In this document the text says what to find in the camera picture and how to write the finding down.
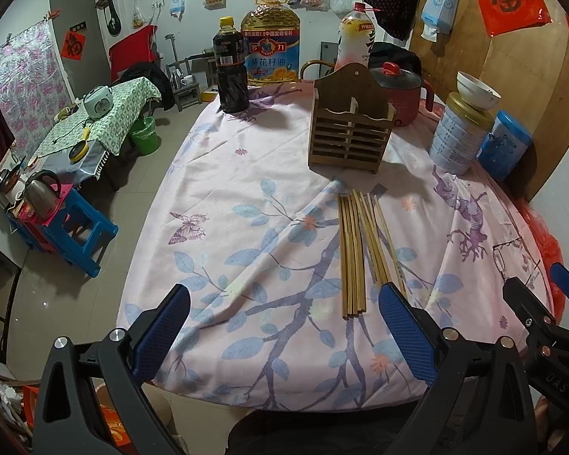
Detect large cooking oil jug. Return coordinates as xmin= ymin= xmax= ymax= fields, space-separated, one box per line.
xmin=240 ymin=0 xmax=301 ymax=85

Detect blue lidded canister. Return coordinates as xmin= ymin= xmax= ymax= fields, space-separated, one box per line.
xmin=477 ymin=110 xmax=533 ymax=181

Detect blue white hanging bag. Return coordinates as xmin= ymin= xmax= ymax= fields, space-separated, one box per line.
xmin=421 ymin=0 xmax=458 ymax=43

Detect red plastic bag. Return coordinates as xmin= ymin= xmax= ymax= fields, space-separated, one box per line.
xmin=516 ymin=18 xmax=569 ymax=323

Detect white ceramic bowl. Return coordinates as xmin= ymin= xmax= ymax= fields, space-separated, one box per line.
xmin=456 ymin=71 xmax=501 ymax=111

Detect dark soy sauce bottle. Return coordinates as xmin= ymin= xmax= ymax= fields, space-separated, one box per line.
xmin=212 ymin=17 xmax=250 ymax=114

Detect green cloth side table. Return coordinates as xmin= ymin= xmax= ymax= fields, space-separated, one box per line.
xmin=26 ymin=77 xmax=161 ymax=185

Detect pink floral tablecloth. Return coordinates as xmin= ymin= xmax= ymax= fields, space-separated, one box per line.
xmin=117 ymin=84 xmax=553 ymax=411

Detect white milk powder can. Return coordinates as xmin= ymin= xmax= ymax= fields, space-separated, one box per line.
xmin=429 ymin=93 xmax=494 ymax=176

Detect white rice cooker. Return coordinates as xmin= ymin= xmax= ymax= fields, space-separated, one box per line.
xmin=82 ymin=85 xmax=114 ymax=120

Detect blue plastic stool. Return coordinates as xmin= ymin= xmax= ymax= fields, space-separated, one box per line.
xmin=10 ymin=184 xmax=119 ymax=278

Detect steel electric kettle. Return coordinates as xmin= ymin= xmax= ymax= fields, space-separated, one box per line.
xmin=23 ymin=169 xmax=61 ymax=220

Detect white pink plastic bottle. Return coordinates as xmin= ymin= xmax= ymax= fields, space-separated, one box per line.
xmin=334 ymin=1 xmax=375 ymax=71

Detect red electric cooking pot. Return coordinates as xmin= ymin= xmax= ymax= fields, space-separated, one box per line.
xmin=370 ymin=62 xmax=435 ymax=127

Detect wooden chair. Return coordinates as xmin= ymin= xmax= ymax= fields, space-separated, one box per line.
xmin=299 ymin=58 xmax=336 ymax=82

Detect brown wooden chopstick holder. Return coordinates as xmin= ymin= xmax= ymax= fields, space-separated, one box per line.
xmin=308 ymin=63 xmax=396 ymax=174

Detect pink floral hanging curtain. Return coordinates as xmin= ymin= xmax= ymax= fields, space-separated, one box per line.
xmin=0 ymin=20 xmax=71 ymax=157

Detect green plastic bucket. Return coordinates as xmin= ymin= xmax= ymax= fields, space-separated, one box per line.
xmin=129 ymin=116 xmax=160 ymax=155

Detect wire frame eyeglasses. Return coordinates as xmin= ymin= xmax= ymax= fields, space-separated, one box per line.
xmin=492 ymin=236 xmax=543 ymax=291

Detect yellow small frying pan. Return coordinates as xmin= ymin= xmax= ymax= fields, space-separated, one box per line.
xmin=69 ymin=126 xmax=90 ymax=165

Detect grey door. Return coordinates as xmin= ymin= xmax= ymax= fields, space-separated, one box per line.
xmin=49 ymin=0 xmax=110 ymax=97

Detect small red door poster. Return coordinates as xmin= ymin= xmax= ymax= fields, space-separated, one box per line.
xmin=60 ymin=30 xmax=86 ymax=61

